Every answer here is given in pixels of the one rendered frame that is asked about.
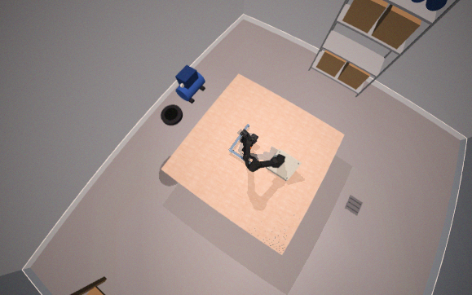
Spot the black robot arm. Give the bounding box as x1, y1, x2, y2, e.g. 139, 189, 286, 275
240, 129, 285, 172

